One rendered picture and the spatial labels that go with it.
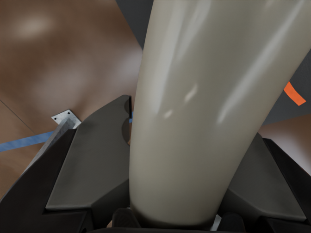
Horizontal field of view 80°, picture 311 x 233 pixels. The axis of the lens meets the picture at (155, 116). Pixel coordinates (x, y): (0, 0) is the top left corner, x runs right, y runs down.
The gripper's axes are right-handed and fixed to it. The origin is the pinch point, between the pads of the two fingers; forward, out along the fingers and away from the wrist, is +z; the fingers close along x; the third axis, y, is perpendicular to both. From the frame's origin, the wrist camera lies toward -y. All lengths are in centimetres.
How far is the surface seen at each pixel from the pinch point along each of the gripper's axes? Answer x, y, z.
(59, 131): -68, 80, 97
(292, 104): 88, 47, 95
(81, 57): -47, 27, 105
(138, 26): -11, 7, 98
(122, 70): -21, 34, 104
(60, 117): -74, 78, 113
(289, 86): 79, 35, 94
